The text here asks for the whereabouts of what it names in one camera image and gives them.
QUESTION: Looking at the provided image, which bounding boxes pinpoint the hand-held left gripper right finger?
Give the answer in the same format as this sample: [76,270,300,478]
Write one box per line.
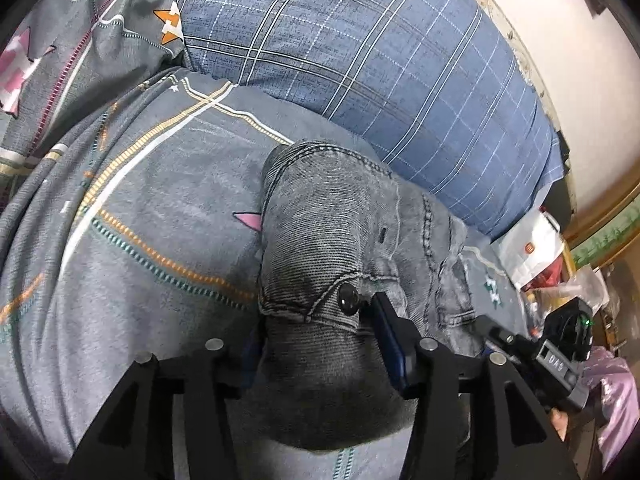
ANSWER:
[372,290,576,480]

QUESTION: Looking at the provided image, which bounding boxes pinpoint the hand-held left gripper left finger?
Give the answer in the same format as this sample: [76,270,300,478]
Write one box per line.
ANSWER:
[65,339,262,480]

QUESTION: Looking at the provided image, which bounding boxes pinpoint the person's right hand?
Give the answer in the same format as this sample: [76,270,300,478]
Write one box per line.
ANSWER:
[549,408,570,442]

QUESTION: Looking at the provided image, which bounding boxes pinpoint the white paper bag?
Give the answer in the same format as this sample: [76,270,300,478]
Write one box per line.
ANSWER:
[496,209,567,291]

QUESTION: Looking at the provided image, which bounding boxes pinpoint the clear plastic bag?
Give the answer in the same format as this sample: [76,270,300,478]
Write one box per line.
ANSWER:
[565,265,612,313]

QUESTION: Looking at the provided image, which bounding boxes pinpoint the grey star-print bed sheet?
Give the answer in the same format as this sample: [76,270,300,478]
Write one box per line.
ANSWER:
[0,0,532,480]

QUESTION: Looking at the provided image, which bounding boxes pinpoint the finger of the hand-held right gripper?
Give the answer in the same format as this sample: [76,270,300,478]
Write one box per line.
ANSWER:
[474,315,544,359]

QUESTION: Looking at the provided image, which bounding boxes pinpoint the blue plaid pillow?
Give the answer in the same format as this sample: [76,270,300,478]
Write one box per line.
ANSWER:
[151,0,562,242]

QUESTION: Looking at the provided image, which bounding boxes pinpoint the red plastic bag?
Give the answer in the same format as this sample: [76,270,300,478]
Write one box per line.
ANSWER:
[530,259,571,292]

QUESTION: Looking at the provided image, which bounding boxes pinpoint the gold and green frame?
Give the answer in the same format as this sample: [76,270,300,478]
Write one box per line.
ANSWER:
[564,194,640,272]

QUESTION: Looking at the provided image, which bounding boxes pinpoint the grey denim pants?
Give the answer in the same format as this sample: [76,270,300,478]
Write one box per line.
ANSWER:
[257,139,502,454]

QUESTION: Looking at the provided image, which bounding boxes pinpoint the pink cloth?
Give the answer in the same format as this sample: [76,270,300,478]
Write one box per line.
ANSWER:
[580,347,640,476]

